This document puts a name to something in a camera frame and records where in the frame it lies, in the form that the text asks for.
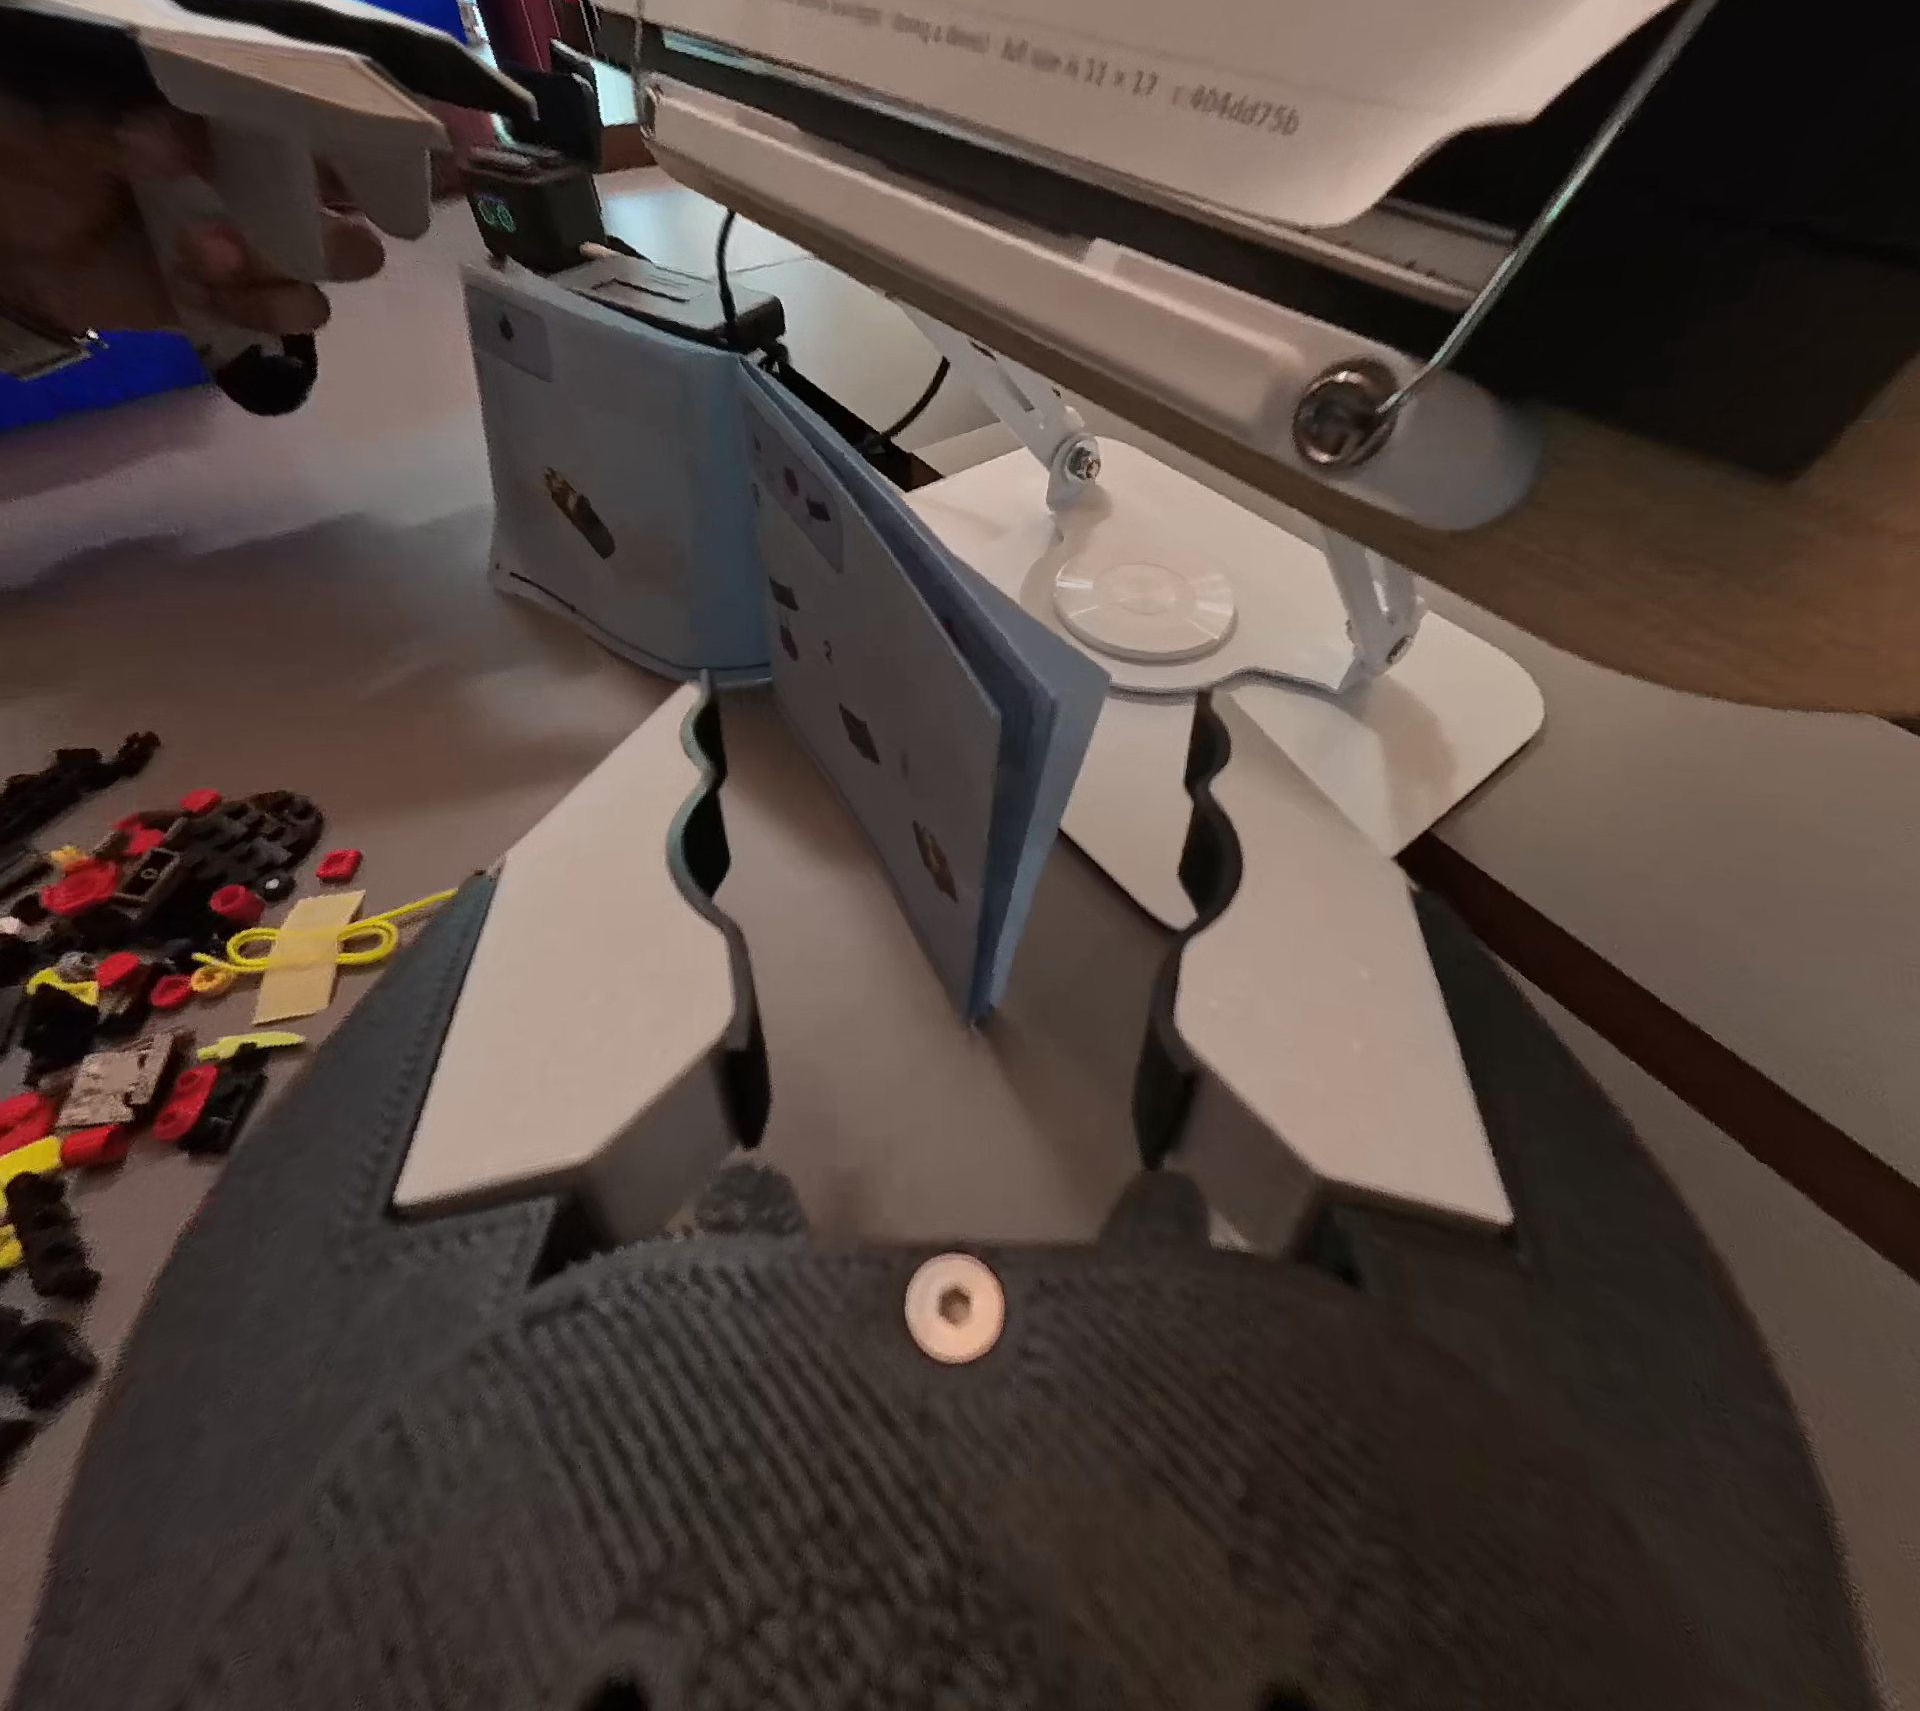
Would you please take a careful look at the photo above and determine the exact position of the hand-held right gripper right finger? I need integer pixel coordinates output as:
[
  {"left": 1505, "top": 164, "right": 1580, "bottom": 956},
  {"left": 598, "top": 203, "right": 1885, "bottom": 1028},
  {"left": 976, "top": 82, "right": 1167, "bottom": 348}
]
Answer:
[{"left": 1134, "top": 695, "right": 1518, "bottom": 1263}]

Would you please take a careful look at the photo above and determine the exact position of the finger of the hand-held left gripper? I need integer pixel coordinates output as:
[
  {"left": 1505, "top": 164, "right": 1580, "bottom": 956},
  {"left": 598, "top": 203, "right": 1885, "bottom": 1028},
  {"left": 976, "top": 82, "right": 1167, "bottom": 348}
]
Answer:
[{"left": 0, "top": 0, "right": 540, "bottom": 241}]

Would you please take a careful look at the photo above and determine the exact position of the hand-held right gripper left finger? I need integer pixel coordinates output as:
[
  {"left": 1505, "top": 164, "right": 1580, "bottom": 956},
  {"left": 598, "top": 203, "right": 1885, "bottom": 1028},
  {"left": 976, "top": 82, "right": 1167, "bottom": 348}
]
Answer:
[{"left": 393, "top": 672, "right": 773, "bottom": 1240}]

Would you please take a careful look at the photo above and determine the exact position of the pale blue instruction booklet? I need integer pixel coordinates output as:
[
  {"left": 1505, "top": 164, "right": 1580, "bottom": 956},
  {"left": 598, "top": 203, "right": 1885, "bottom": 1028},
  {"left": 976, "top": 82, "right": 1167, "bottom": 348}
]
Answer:
[{"left": 462, "top": 257, "right": 1113, "bottom": 1022}]

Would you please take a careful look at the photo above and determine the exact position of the pile of lego pieces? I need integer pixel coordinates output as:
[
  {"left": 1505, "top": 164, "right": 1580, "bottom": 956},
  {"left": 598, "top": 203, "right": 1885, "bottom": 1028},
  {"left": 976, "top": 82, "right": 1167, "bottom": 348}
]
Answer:
[{"left": 0, "top": 727, "right": 462, "bottom": 1476}]

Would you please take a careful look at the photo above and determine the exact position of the black battery charger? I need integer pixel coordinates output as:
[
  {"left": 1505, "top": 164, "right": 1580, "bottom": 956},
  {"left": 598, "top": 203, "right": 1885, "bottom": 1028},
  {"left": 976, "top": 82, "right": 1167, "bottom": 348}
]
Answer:
[{"left": 462, "top": 144, "right": 607, "bottom": 277}]

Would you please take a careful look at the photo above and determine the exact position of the white book stand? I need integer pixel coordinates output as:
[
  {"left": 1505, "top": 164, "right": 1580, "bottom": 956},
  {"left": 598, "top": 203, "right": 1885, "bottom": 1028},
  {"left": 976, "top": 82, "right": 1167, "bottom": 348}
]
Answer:
[{"left": 585, "top": 0, "right": 1920, "bottom": 937}]

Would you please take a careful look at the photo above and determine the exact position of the black power adapter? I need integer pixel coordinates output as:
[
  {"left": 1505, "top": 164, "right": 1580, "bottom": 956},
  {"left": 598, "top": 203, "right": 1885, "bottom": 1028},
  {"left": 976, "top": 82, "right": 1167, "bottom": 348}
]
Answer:
[{"left": 575, "top": 268, "right": 793, "bottom": 355}]

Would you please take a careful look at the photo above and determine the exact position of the black cable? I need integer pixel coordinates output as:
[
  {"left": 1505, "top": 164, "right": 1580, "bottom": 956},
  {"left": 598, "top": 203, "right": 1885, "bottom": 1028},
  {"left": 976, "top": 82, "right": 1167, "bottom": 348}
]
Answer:
[{"left": 715, "top": 203, "right": 961, "bottom": 497}]

